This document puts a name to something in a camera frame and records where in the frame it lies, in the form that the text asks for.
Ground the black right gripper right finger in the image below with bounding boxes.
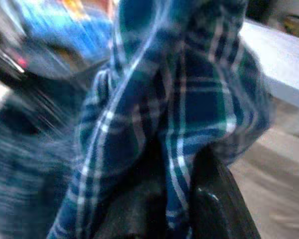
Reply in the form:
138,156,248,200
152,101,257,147
190,146,262,239

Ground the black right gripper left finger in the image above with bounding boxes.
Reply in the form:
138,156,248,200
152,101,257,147
94,139,167,239

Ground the blue plaid shirt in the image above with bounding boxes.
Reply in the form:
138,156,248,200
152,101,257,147
47,0,277,239

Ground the white plastic table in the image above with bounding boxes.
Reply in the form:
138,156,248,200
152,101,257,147
239,18,299,112

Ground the blue bag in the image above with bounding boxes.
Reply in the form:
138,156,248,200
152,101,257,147
4,0,115,68

